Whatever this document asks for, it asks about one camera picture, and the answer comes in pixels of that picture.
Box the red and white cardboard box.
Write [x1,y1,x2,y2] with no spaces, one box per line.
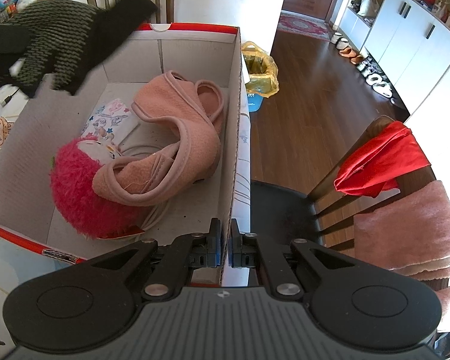
[0,22,243,288]

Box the dark wooden chair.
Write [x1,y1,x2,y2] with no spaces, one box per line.
[250,115,450,293]

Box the pink fleece baby shoe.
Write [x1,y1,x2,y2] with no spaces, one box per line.
[130,70,225,189]

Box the pink fuzzy plush ball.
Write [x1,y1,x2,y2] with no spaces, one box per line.
[50,136,150,239]

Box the cartoon print tissue pack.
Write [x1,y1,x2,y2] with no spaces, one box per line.
[81,98,139,147]

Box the pink towel on chair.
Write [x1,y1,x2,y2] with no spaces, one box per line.
[352,179,450,320]

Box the blue bin with yellow bag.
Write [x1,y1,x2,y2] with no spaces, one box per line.
[241,41,280,112]

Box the red cloth on chair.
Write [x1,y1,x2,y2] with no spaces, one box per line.
[333,121,430,197]

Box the red patterned rug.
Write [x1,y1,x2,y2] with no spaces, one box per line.
[277,10,330,41]

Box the white tall cabinet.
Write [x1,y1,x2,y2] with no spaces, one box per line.
[339,0,450,114]

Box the white handbag on shelf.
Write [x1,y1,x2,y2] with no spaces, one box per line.
[358,0,380,18]

